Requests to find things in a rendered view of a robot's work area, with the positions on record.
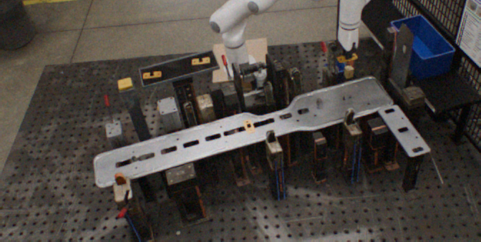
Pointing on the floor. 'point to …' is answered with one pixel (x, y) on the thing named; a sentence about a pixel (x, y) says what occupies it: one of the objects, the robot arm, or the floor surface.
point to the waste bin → (13, 14)
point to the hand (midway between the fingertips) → (347, 53)
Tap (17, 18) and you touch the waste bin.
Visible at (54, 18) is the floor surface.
